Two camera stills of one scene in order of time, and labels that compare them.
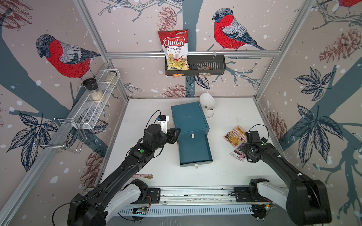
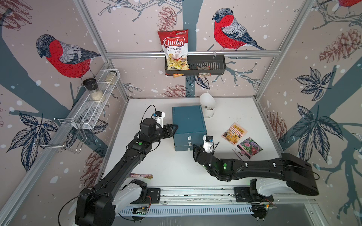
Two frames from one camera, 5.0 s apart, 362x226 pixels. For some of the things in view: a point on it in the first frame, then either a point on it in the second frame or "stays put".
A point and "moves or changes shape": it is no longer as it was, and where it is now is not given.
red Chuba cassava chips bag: (175, 43) stays put
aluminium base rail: (198, 196) stays put
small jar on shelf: (111, 77) stays put
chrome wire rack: (63, 133) stays put
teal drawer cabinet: (190, 117) moves or changes shape
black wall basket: (201, 65) stays put
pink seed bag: (241, 153) moves or changes shape
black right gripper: (253, 158) to (198, 153)
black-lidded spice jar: (91, 84) stays put
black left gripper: (171, 134) to (168, 129)
